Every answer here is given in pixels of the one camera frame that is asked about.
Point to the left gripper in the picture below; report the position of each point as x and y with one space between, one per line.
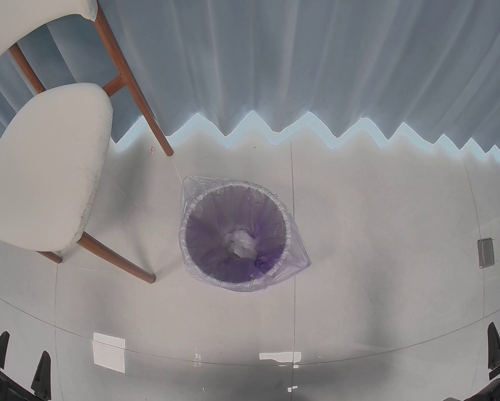
3 384

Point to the purple plastic bag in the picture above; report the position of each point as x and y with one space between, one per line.
199 240

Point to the white trash bin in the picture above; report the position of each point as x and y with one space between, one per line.
241 286

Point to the white cushioned wooden chair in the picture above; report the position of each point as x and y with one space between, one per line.
45 161

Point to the crumpled white paper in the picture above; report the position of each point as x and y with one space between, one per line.
239 244

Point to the pale blue curtain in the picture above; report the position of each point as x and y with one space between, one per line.
316 57

